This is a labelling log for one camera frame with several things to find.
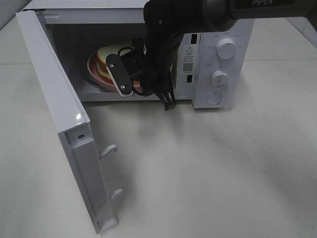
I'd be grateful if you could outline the white upper power knob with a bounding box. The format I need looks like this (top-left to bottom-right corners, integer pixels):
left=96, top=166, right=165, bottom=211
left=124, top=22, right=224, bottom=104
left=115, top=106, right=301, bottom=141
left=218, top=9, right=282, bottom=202
left=216, top=37, right=237, bottom=60

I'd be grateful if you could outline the round door release button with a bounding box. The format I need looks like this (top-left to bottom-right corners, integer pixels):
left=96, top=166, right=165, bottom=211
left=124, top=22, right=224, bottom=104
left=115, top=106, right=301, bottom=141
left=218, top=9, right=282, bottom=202
left=207, top=93, right=222, bottom=105

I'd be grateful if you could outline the white warning label sticker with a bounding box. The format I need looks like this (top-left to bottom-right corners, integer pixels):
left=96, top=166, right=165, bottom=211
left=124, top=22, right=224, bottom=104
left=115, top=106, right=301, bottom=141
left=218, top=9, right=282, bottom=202
left=181, top=44, right=198, bottom=73

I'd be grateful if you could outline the glass turntable tray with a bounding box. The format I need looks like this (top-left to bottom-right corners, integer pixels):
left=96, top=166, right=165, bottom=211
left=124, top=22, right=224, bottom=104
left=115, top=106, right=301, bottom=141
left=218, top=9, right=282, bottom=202
left=85, top=74, right=105, bottom=90

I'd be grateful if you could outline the white lower timer knob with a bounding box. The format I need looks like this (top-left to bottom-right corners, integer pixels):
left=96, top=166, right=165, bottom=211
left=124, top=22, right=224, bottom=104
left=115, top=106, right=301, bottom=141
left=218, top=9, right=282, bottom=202
left=211, top=70, right=230, bottom=87

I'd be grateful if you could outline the pink round plate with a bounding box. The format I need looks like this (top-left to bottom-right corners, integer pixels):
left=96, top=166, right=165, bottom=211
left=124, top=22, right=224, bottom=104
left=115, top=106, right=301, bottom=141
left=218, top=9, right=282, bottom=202
left=87, top=47, right=134, bottom=92

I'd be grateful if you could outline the white microwave oven body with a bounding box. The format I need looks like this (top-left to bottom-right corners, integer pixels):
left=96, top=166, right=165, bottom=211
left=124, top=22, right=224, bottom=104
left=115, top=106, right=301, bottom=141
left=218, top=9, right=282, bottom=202
left=22, top=0, right=254, bottom=109

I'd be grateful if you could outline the sandwich with lettuce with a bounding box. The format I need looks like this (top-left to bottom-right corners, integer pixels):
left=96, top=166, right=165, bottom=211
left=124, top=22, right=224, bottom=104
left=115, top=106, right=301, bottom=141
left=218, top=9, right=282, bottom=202
left=96, top=42, right=136, bottom=80

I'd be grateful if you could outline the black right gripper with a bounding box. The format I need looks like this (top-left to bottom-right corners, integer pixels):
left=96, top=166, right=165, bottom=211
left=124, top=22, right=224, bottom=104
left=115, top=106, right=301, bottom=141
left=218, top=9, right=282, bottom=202
left=142, top=29, right=183, bottom=111

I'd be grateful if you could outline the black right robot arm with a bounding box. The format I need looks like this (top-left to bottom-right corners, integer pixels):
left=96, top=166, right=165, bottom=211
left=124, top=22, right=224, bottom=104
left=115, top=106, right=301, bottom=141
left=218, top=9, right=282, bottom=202
left=143, top=0, right=317, bottom=111

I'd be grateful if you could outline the white microwave door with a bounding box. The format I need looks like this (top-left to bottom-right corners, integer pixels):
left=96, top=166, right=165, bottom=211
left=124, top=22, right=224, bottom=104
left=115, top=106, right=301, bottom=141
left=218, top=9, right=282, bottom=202
left=16, top=10, right=123, bottom=234

